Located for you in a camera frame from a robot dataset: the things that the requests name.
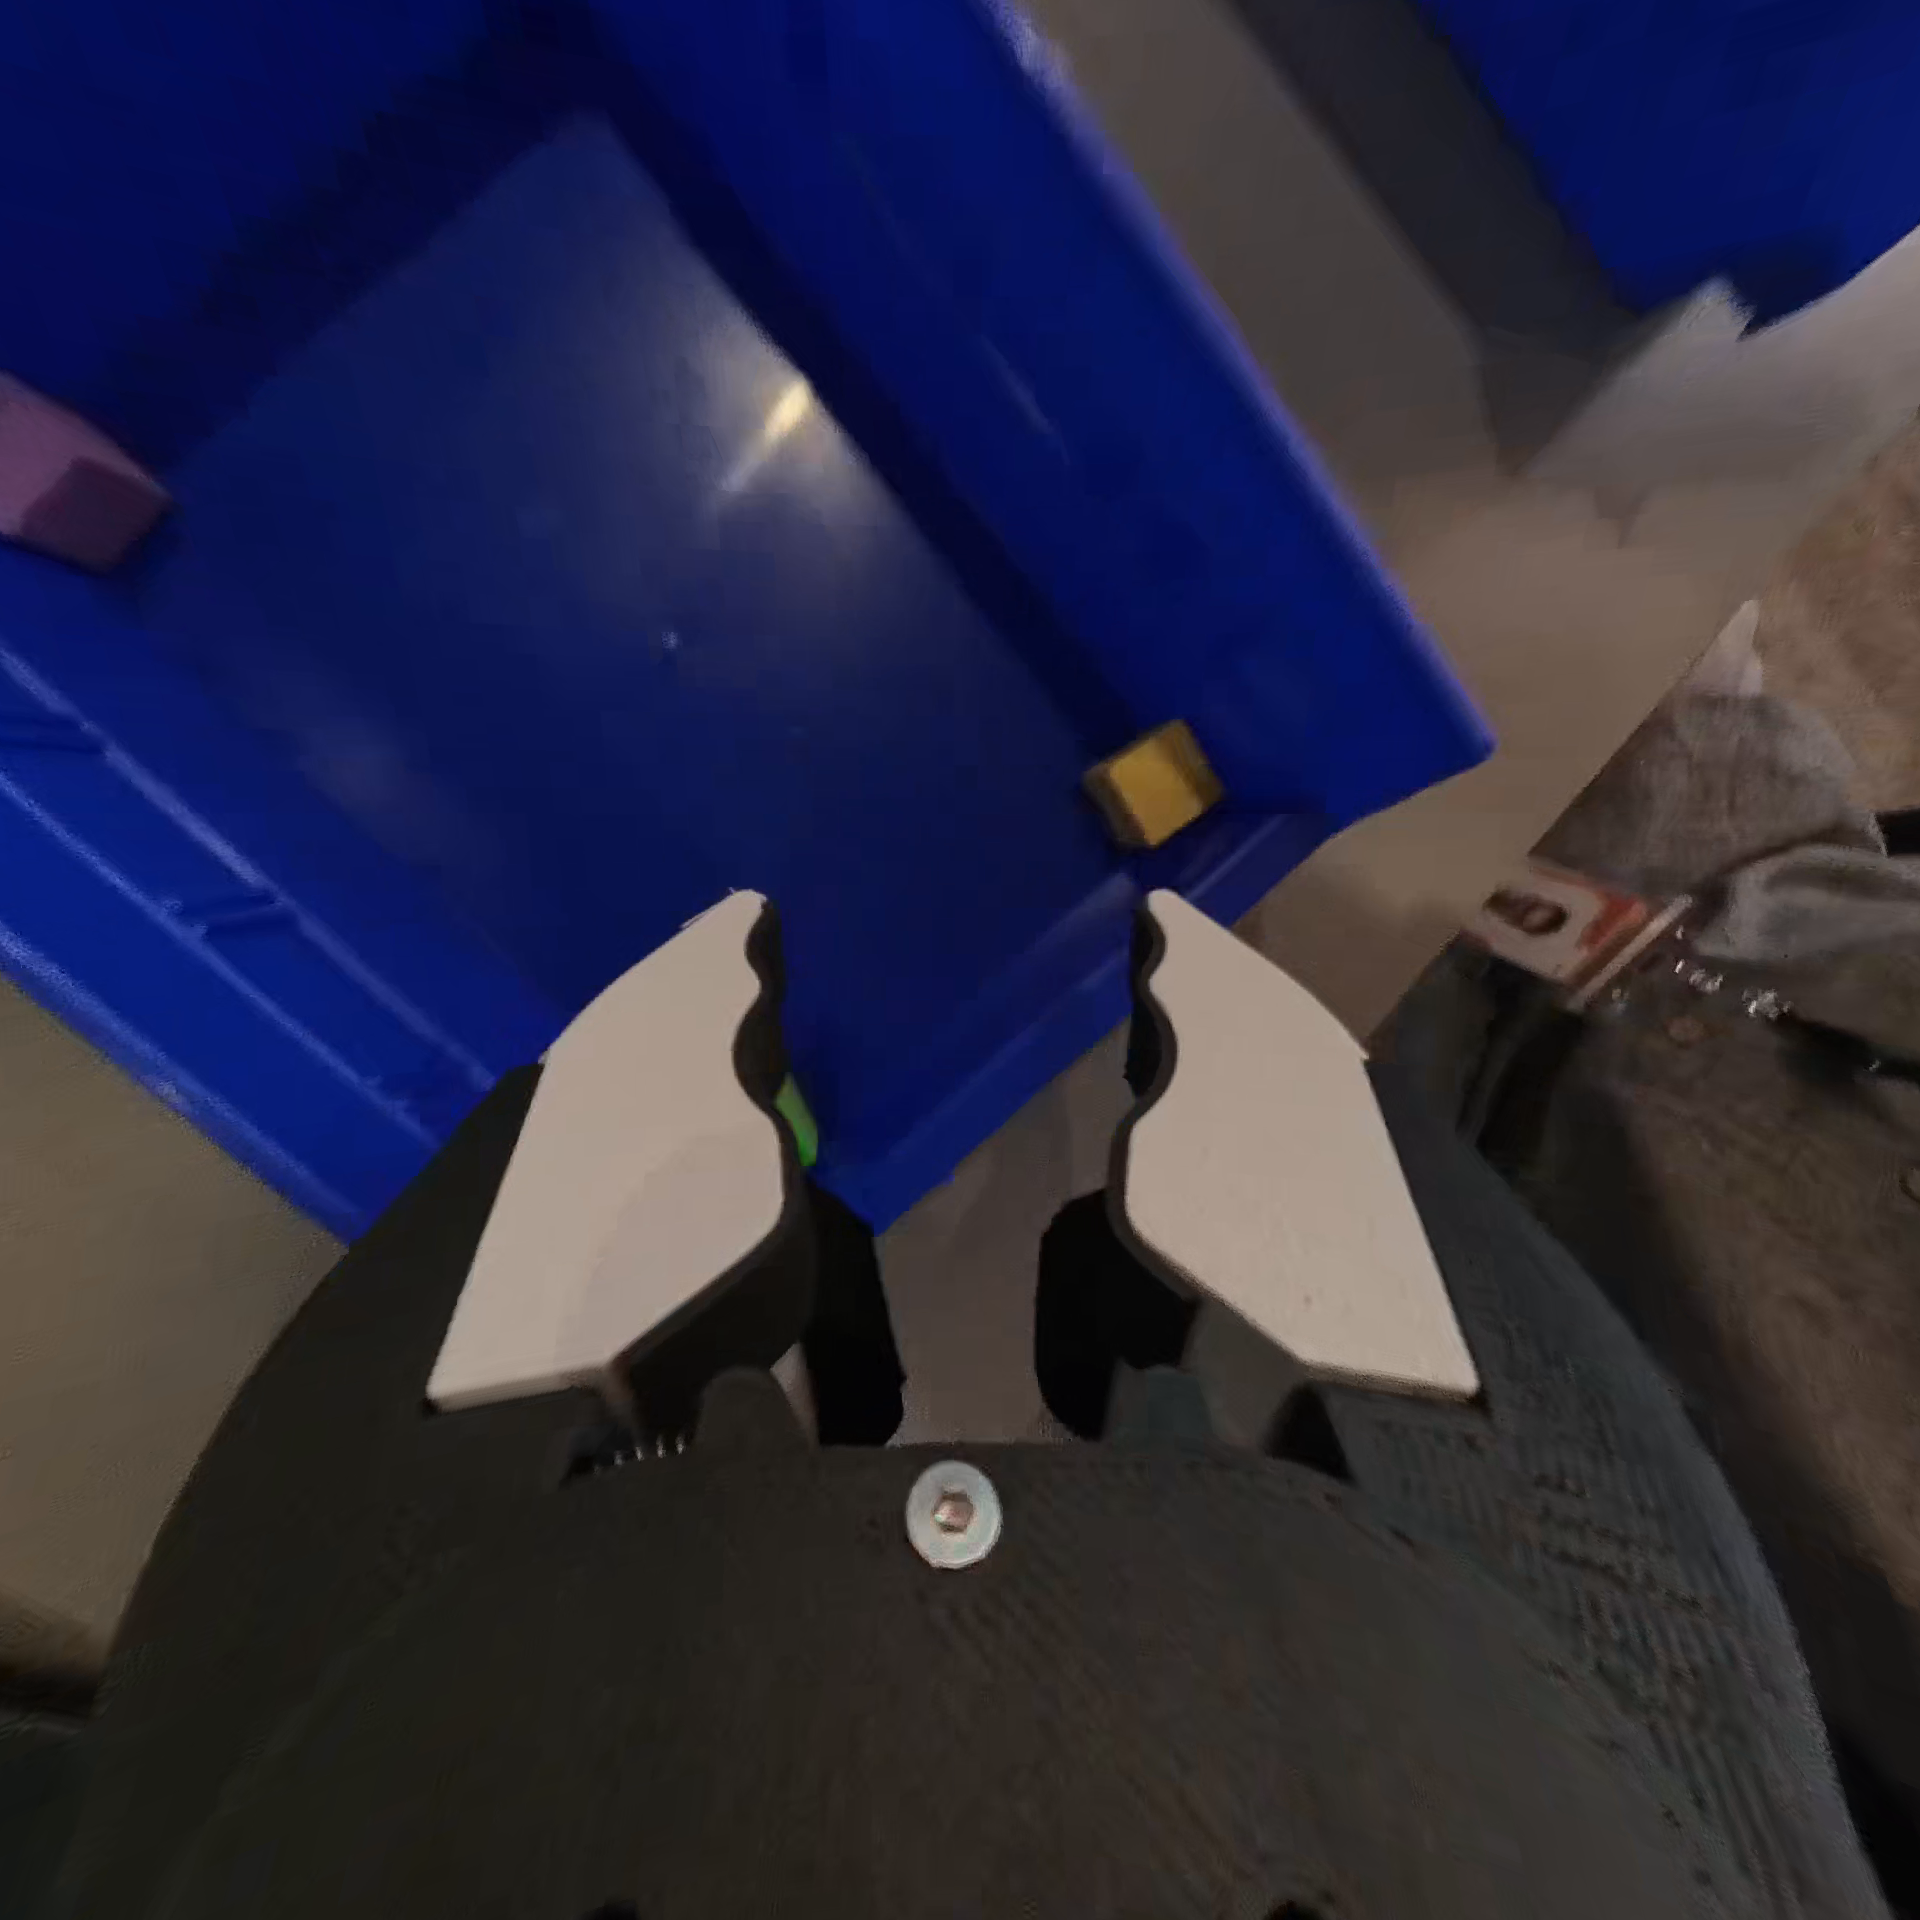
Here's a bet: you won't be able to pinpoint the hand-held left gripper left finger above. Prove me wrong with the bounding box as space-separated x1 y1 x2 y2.
423 890 794 1416

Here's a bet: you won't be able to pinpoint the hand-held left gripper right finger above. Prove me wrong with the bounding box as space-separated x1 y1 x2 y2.
1107 890 1487 1404

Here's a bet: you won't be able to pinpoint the blue plastic bin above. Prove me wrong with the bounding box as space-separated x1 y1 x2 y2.
1423 0 1920 326
0 0 1497 1239

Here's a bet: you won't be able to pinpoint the pale desk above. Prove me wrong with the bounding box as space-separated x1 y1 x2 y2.
0 0 1920 1713

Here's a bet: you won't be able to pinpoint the red white tag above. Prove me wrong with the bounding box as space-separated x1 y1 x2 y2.
1477 863 1659 1011

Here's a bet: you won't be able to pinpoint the yellow wooden cube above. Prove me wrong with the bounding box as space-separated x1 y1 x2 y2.
1083 720 1229 849

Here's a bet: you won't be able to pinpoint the person's dark trousers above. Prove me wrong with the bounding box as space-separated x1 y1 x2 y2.
1372 944 1920 1825

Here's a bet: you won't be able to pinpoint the person's grey clothing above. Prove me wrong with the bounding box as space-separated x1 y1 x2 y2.
1546 681 1920 1052

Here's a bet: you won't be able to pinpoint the purple wooden cube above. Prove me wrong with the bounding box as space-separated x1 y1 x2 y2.
0 375 171 577

